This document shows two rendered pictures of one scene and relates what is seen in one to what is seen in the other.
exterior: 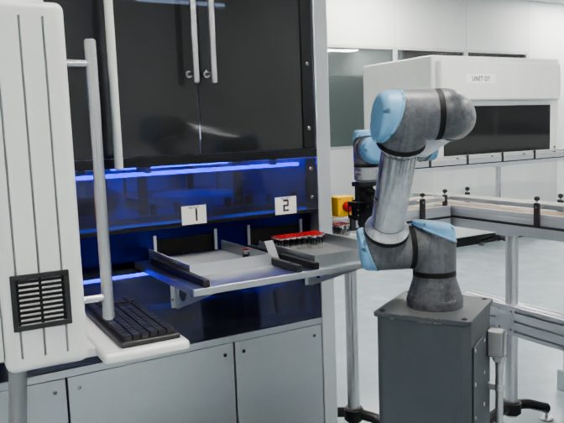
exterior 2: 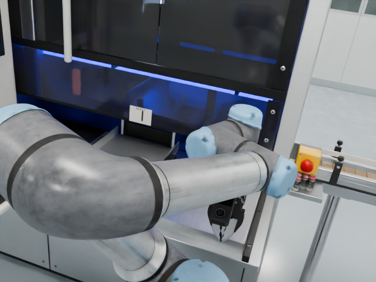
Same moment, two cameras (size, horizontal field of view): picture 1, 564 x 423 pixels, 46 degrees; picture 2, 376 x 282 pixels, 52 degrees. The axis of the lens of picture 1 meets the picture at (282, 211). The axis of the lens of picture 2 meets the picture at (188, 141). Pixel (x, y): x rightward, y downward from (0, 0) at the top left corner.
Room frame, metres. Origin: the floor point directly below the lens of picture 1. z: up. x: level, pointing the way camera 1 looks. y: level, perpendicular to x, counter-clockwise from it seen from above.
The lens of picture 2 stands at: (1.37, -0.74, 1.57)
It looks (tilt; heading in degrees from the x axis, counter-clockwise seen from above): 27 degrees down; 46
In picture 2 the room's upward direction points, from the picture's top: 7 degrees clockwise
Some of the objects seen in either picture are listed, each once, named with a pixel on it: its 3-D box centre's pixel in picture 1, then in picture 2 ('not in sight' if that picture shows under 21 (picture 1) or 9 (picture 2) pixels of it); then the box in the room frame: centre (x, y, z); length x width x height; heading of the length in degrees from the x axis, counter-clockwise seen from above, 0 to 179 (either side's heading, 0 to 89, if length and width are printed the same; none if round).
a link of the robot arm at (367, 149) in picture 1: (378, 149); (219, 146); (1.91, -0.28, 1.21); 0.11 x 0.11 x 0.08; 4
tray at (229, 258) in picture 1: (207, 256); (127, 156); (2.04, 0.23, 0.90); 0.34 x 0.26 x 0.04; 30
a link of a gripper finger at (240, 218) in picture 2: not in sight; (234, 216); (2.00, -0.29, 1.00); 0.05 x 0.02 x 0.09; 120
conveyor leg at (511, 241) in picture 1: (511, 325); not in sight; (2.64, -0.91, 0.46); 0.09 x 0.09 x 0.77; 30
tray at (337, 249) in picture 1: (320, 248); (212, 200); (2.11, -0.12, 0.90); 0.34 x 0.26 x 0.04; 30
